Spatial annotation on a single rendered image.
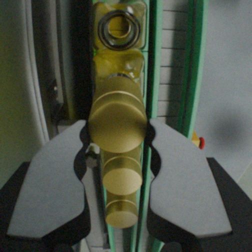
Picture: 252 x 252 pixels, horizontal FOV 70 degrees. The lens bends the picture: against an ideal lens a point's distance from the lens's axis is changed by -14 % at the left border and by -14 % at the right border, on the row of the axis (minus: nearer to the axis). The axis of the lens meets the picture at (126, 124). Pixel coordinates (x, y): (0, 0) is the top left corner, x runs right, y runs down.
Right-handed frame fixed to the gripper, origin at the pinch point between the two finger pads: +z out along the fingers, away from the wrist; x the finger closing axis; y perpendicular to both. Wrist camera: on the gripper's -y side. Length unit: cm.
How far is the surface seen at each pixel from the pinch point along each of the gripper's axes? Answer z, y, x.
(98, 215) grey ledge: 30, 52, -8
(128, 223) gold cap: 1.5, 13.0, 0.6
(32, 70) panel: 16.7, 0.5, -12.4
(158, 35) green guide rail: 21.2, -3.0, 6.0
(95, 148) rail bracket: 20.5, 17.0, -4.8
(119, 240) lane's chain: 30, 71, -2
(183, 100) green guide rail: 27.0, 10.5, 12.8
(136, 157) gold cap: 3.6, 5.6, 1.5
